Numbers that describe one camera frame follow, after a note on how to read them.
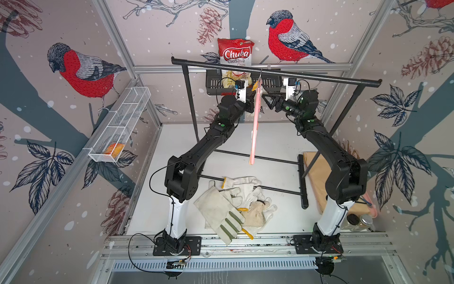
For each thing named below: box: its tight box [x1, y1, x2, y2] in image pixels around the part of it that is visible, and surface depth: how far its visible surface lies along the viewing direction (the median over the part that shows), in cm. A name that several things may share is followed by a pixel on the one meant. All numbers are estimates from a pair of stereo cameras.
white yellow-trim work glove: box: [221, 176, 265, 212], surface depth 89 cm
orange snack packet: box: [104, 143, 126, 160], surface depth 68 cm
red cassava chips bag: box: [217, 37, 255, 87], surface depth 83 cm
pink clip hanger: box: [249, 76, 264, 166], surface depth 54 cm
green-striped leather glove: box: [193, 185, 246, 245], surface depth 82 cm
